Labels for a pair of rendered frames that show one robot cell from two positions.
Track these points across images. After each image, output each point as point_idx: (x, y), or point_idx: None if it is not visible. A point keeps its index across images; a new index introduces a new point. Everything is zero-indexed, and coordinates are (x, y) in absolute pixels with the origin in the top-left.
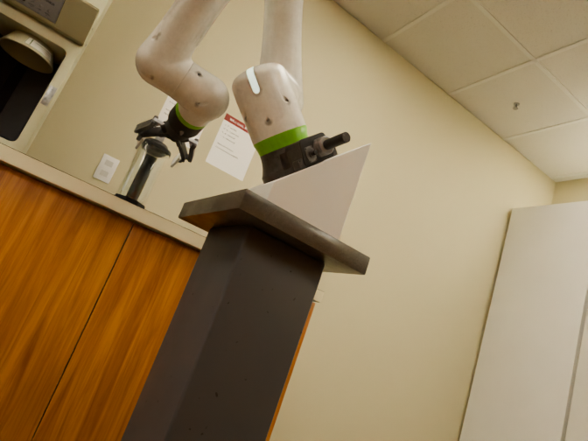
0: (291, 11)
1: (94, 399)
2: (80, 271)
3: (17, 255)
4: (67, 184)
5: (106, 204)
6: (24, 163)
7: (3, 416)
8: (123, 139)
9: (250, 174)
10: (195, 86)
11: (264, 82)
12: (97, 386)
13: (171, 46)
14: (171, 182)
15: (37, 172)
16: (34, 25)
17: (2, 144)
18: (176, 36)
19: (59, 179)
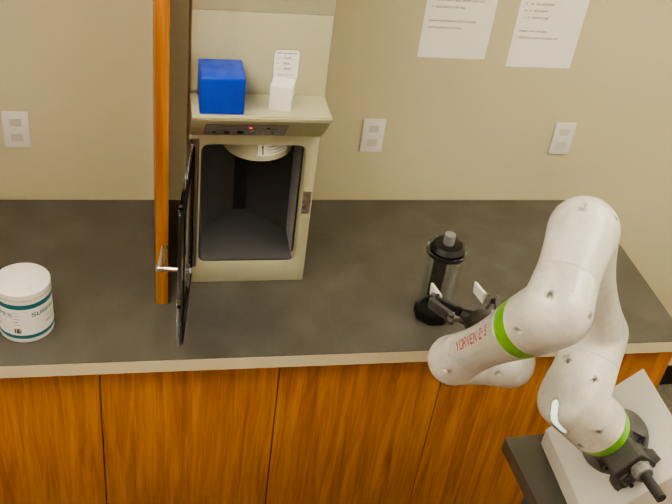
0: (599, 306)
1: (450, 470)
2: (410, 403)
3: (355, 409)
4: (378, 359)
5: (418, 360)
6: (335, 360)
7: (385, 493)
8: (382, 90)
9: (582, 52)
10: (496, 383)
11: (571, 428)
12: (450, 462)
13: (465, 378)
14: (460, 115)
15: (348, 362)
16: (260, 138)
17: (312, 356)
18: (468, 375)
19: (370, 359)
